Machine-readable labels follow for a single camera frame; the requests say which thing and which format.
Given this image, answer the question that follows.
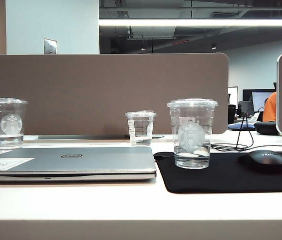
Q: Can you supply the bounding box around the blue keyboard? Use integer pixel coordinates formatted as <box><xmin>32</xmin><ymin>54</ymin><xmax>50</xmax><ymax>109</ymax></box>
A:
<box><xmin>228</xmin><ymin>121</ymin><xmax>256</xmax><ymax>132</ymax></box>

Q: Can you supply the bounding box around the long ceiling light strip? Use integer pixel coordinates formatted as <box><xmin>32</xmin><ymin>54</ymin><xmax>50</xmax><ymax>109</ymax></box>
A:
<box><xmin>98</xmin><ymin>18</ymin><xmax>282</xmax><ymax>27</ymax></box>

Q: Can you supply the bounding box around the black mouse pad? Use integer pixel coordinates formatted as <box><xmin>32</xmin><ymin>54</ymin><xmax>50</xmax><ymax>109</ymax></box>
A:
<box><xmin>153</xmin><ymin>150</ymin><xmax>282</xmax><ymax>194</ymax></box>

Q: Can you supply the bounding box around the small clear plastic cup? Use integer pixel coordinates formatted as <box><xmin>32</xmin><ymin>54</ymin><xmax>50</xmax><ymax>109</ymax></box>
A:
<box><xmin>124</xmin><ymin>110</ymin><xmax>157</xmax><ymax>147</ymax></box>

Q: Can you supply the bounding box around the metal wall switch plate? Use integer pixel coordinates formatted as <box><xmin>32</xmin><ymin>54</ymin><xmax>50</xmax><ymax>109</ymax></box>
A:
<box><xmin>43</xmin><ymin>38</ymin><xmax>58</xmax><ymax>55</ymax></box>

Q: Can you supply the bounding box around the tall clear plastic logo cup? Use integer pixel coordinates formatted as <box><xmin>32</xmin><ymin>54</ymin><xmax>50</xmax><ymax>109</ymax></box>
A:
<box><xmin>0</xmin><ymin>97</ymin><xmax>28</xmax><ymax>151</ymax></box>

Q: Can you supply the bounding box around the silver closed laptop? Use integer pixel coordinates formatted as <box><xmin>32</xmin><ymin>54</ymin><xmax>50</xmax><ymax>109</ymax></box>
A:
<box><xmin>0</xmin><ymin>146</ymin><xmax>157</xmax><ymax>183</ymax></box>

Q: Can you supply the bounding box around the black computer mouse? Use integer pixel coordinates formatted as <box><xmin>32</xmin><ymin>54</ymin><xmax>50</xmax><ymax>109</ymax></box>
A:
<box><xmin>237</xmin><ymin>149</ymin><xmax>282</xmax><ymax>173</ymax></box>

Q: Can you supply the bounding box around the person in orange shirt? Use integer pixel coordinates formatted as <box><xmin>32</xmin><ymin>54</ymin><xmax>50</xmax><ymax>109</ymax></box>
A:
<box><xmin>262</xmin><ymin>91</ymin><xmax>278</xmax><ymax>123</ymax></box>

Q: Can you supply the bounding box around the lit computer monitor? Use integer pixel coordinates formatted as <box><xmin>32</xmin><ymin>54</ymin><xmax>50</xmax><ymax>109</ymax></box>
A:
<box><xmin>252</xmin><ymin>91</ymin><xmax>276</xmax><ymax>113</ymax></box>

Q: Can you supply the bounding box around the wide brown desk divider panel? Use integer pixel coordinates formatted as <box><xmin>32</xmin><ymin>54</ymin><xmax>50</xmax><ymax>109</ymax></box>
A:
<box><xmin>0</xmin><ymin>52</ymin><xmax>230</xmax><ymax>137</ymax></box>

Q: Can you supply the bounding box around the black mouse cable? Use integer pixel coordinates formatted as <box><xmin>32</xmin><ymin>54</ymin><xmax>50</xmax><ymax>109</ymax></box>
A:
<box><xmin>153</xmin><ymin>112</ymin><xmax>282</xmax><ymax>161</ymax></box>

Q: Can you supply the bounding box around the black oval zip case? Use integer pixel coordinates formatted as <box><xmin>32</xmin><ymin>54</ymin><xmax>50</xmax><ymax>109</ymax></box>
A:
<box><xmin>254</xmin><ymin>121</ymin><xmax>279</xmax><ymax>136</ymax></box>

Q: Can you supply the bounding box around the clear plastic cup white label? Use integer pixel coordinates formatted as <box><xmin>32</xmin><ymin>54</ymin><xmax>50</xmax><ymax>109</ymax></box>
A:
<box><xmin>166</xmin><ymin>98</ymin><xmax>219</xmax><ymax>170</ymax></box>

